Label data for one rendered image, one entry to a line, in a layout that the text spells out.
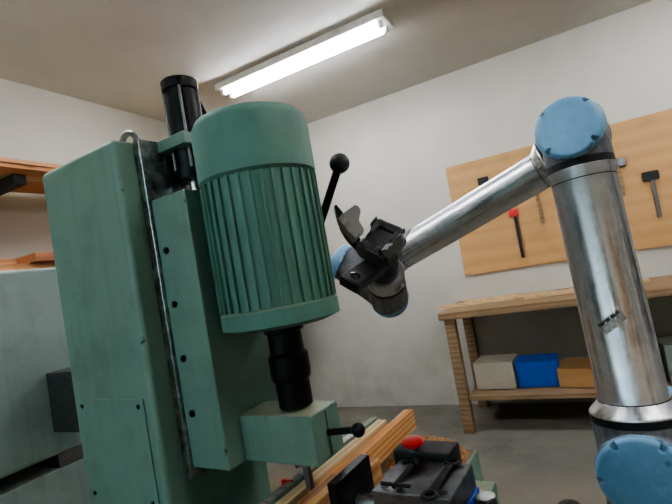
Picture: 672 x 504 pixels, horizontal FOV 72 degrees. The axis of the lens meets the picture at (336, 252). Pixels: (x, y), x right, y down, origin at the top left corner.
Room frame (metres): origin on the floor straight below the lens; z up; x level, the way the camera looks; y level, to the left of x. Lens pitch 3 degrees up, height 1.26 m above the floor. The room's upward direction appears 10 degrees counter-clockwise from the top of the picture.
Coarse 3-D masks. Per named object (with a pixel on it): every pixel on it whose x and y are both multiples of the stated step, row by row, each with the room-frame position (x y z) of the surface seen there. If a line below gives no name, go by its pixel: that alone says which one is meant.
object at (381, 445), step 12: (396, 420) 0.95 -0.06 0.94; (408, 420) 0.98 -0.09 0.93; (384, 432) 0.90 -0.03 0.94; (396, 432) 0.92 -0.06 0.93; (408, 432) 0.97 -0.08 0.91; (372, 444) 0.85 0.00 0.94; (384, 444) 0.88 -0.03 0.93; (396, 444) 0.92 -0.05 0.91; (372, 456) 0.84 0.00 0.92; (384, 456) 0.87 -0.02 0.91; (324, 480) 0.74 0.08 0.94
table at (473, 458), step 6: (474, 450) 0.84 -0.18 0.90; (474, 456) 0.83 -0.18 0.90; (384, 462) 0.86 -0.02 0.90; (468, 462) 0.80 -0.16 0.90; (474, 462) 0.82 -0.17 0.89; (384, 468) 0.83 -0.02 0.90; (390, 468) 0.83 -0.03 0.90; (474, 468) 0.82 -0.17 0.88; (480, 468) 0.84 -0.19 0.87; (384, 474) 0.81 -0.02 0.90; (474, 474) 0.81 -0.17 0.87; (480, 474) 0.84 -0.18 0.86; (480, 480) 0.83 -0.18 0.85
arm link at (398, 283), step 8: (400, 264) 1.02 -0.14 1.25; (400, 272) 1.01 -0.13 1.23; (392, 280) 1.01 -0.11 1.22; (400, 280) 1.01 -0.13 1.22; (368, 288) 1.05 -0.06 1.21; (376, 288) 1.01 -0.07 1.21; (384, 288) 1.00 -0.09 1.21; (392, 288) 1.01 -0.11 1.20; (400, 288) 1.04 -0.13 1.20; (384, 296) 1.04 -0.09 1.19
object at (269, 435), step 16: (240, 416) 0.71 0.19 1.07; (256, 416) 0.69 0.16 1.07; (272, 416) 0.68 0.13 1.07; (288, 416) 0.66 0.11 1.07; (304, 416) 0.65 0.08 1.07; (320, 416) 0.66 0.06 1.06; (336, 416) 0.69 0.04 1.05; (256, 432) 0.69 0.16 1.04; (272, 432) 0.68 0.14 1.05; (288, 432) 0.66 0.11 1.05; (304, 432) 0.65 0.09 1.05; (320, 432) 0.65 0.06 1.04; (256, 448) 0.70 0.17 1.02; (272, 448) 0.68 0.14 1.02; (288, 448) 0.66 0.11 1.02; (304, 448) 0.65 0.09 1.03; (320, 448) 0.65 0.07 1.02; (336, 448) 0.68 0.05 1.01; (304, 464) 0.65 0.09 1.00; (320, 464) 0.64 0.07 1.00
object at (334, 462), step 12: (384, 420) 0.93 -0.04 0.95; (372, 432) 0.89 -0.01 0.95; (348, 444) 0.84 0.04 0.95; (360, 444) 0.84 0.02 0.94; (336, 456) 0.80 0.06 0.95; (348, 456) 0.81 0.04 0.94; (324, 468) 0.76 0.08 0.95; (336, 468) 0.77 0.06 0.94; (288, 492) 0.69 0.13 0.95; (300, 492) 0.69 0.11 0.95
